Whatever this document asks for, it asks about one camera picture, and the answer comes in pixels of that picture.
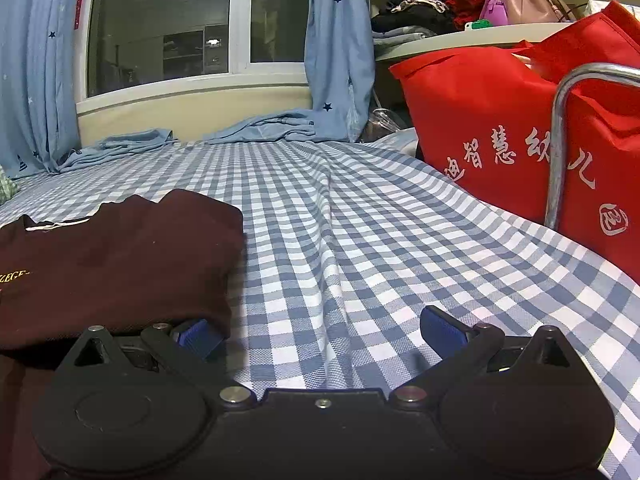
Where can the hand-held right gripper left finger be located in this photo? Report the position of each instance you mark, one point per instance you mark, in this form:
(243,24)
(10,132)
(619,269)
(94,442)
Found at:
(201,338)

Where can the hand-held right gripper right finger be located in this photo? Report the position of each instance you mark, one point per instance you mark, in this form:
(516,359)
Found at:
(441,328)

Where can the maroon shirt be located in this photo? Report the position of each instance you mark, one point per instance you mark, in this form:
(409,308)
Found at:
(125,260)

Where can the dark clothes pile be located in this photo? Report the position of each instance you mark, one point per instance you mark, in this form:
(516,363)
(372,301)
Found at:
(410,15)

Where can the blue white checked bedsheet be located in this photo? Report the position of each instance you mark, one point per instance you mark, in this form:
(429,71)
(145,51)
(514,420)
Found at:
(375,220)

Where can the red fabric tote bag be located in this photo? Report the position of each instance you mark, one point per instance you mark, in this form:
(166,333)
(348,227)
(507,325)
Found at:
(475,125)
(600,35)

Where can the clear plastic bag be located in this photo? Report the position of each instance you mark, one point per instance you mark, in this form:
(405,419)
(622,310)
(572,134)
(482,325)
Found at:
(387,122)

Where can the green checked cloth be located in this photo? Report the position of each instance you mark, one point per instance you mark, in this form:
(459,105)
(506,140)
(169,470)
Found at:
(7,185)

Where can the white shelf board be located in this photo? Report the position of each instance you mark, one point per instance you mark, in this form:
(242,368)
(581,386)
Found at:
(450,41)

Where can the grey blue folded cloth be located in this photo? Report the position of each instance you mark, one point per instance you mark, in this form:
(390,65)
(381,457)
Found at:
(400,42)

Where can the green toy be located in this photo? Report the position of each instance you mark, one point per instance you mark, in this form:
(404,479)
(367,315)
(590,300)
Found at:
(480,24)

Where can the blue star curtain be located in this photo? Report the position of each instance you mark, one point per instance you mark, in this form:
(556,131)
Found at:
(45,60)
(335,35)

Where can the white framed window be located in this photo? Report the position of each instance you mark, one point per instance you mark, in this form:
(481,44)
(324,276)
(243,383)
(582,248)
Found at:
(160,25)

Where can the purple small bag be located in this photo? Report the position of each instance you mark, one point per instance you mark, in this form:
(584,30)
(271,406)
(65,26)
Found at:
(494,7)

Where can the metal chair frame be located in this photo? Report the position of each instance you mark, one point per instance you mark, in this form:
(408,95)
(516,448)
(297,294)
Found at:
(557,135)

